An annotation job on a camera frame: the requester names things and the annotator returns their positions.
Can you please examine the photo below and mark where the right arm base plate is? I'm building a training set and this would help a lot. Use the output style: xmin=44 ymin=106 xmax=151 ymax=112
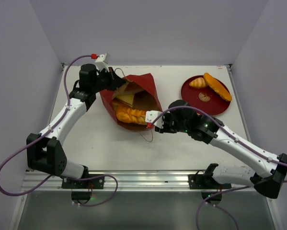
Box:
xmin=188 ymin=163 xmax=231 ymax=189

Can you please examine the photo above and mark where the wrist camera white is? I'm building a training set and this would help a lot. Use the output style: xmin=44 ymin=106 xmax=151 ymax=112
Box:
xmin=94 ymin=53 xmax=110 ymax=72
xmin=145 ymin=111 xmax=164 ymax=129

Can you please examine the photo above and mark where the fake croissant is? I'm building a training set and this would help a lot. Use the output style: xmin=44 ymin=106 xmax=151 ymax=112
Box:
xmin=189 ymin=77 xmax=207 ymax=89

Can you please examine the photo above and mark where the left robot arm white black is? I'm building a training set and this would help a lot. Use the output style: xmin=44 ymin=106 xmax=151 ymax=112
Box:
xmin=26 ymin=64 xmax=126 ymax=188

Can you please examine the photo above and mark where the red paper bag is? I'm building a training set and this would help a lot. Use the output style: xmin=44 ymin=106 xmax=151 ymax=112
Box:
xmin=100 ymin=73 xmax=162 ymax=132

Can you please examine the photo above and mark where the long orange bread loaf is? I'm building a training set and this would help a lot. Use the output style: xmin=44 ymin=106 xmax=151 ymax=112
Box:
xmin=203 ymin=73 xmax=232 ymax=102

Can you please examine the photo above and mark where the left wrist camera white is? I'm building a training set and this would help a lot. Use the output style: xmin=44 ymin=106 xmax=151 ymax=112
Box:
xmin=94 ymin=53 xmax=110 ymax=72

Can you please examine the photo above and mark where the aluminium rail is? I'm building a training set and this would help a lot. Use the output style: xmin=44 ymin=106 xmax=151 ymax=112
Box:
xmin=20 ymin=170 xmax=273 ymax=192

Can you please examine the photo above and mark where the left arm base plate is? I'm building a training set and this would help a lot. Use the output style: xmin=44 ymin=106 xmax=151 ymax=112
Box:
xmin=61 ymin=174 xmax=105 ymax=190

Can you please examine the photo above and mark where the red round tray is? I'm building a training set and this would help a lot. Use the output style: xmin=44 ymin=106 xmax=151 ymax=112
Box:
xmin=181 ymin=75 xmax=231 ymax=116

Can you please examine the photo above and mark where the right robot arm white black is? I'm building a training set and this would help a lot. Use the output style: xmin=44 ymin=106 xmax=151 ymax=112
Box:
xmin=145 ymin=100 xmax=287 ymax=199

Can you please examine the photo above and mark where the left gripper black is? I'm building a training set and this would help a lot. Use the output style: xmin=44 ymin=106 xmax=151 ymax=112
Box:
xmin=92 ymin=67 xmax=126 ymax=93

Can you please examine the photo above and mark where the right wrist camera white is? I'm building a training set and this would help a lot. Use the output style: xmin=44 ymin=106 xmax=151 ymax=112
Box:
xmin=145 ymin=111 xmax=164 ymax=129

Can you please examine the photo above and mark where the braided fake bread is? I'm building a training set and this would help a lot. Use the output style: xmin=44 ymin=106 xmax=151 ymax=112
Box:
xmin=115 ymin=107 xmax=146 ymax=125

